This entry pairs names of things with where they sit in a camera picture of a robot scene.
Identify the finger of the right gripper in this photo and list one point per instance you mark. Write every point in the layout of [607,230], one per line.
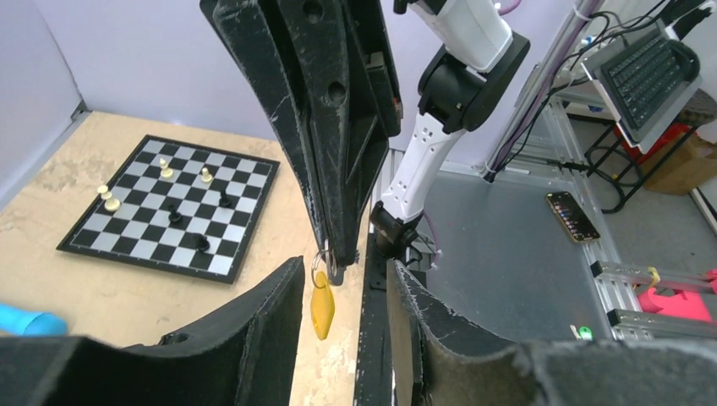
[348,108]
[256,36]

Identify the yellow tag keyring with keys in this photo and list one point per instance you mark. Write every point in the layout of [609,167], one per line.
[322,304]

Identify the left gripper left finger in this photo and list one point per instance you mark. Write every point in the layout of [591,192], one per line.
[243,353]

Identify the smartphone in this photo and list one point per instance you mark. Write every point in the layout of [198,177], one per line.
[572,217]

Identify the white chess piece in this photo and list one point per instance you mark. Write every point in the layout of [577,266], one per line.
[205,175]
[110,202]

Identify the white chess pawn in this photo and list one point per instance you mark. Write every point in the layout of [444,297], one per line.
[166,171]

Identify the black chess piece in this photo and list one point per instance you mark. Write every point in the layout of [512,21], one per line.
[174,216]
[201,242]

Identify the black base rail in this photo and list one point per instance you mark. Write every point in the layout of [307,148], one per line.
[374,373]

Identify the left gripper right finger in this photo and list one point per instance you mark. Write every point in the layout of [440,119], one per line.
[441,358]

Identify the blue cylinder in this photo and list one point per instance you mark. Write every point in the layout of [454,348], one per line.
[31,323]

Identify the black keyboard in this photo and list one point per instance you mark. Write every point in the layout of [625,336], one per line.
[643,76]

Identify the black chess pawn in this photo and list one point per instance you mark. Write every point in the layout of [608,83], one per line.
[225,200]

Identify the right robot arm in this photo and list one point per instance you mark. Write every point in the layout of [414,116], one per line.
[460,88]

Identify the black white chessboard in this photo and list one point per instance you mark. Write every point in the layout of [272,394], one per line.
[184,208]

